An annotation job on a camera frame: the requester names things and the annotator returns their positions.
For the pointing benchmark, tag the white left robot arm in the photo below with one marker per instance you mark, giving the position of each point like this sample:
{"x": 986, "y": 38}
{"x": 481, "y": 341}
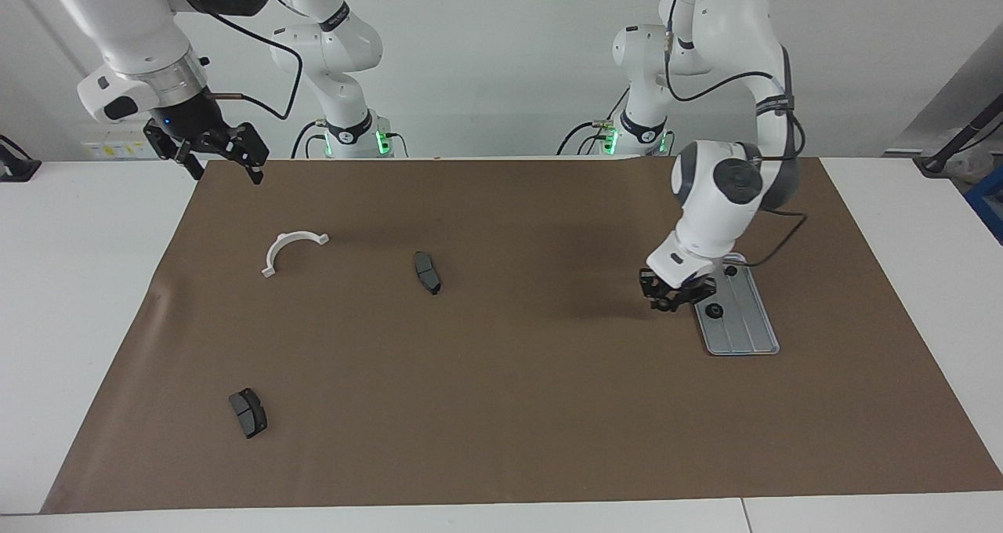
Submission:
{"x": 721, "y": 196}

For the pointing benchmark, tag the dark grey brake pad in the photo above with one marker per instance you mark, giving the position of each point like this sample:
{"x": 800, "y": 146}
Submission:
{"x": 249, "y": 414}
{"x": 427, "y": 273}

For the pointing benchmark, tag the silver metal tray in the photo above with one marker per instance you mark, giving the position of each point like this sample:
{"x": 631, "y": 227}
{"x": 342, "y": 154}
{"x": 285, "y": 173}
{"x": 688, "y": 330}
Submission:
{"x": 744, "y": 329}

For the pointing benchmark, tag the black table clamp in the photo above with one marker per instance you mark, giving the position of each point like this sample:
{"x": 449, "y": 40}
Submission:
{"x": 16, "y": 166}

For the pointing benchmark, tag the brown table mat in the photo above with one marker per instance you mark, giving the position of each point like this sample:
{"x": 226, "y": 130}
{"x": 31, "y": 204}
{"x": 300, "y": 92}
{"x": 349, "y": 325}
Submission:
{"x": 509, "y": 407}

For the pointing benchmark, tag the black stand pole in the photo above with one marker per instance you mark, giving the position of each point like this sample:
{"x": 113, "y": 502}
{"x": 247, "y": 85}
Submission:
{"x": 960, "y": 139}

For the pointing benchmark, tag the white curved plastic bracket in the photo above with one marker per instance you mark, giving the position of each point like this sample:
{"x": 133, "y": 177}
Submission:
{"x": 276, "y": 249}

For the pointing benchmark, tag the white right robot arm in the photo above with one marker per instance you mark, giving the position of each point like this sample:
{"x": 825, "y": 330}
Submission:
{"x": 125, "y": 16}

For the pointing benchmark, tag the blue crate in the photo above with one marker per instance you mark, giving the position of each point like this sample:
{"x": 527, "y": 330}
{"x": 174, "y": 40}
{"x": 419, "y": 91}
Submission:
{"x": 989, "y": 204}

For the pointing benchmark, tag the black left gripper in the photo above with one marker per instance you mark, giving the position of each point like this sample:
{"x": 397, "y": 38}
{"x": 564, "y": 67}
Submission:
{"x": 680, "y": 281}

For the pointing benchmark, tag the white power strip box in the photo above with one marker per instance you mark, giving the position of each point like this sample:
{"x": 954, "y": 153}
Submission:
{"x": 117, "y": 149}

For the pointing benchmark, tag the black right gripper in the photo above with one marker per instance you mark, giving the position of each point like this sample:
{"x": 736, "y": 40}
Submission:
{"x": 190, "y": 119}

